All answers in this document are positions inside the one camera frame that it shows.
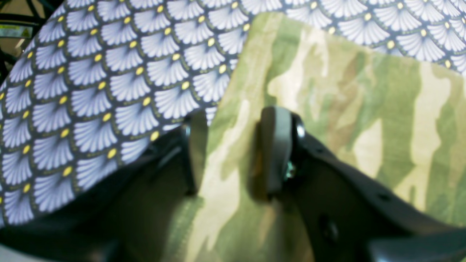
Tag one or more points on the purple fan-pattern tablecloth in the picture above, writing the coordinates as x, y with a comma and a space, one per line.
104, 78

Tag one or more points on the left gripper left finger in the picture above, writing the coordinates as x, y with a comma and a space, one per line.
194, 141

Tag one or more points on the camouflage T-shirt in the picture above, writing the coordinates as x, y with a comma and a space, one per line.
399, 120

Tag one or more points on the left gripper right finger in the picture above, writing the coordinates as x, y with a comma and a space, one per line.
281, 132

